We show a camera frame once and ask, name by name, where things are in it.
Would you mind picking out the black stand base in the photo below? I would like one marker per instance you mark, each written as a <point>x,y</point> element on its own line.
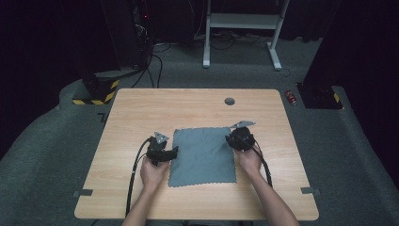
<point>318,97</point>

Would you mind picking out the dark equipment rack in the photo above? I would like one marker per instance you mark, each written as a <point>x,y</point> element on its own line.
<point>128,34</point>

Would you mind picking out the grey cloth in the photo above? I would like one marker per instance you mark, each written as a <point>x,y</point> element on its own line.
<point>202,157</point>

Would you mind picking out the grey tape strip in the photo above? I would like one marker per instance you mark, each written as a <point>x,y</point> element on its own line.
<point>83,192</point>
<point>310,190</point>

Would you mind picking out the person's right hand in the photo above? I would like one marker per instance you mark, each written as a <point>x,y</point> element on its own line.
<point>251,161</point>

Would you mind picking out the red can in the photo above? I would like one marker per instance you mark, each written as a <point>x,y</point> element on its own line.
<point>290,97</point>

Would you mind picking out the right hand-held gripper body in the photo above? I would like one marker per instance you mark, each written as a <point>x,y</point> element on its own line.
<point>243,138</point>

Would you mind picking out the person's left hand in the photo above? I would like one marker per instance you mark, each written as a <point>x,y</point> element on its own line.
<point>153,175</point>

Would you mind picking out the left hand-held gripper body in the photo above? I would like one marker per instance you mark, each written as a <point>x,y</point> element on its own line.
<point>156,147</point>

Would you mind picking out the grey table grommet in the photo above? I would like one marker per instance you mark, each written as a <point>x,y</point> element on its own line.
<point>229,101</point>

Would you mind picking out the black yellow striped base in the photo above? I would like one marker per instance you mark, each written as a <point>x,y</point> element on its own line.
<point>100,89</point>

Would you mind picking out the white metal stand frame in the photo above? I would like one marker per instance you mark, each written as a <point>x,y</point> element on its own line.
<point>241,21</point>

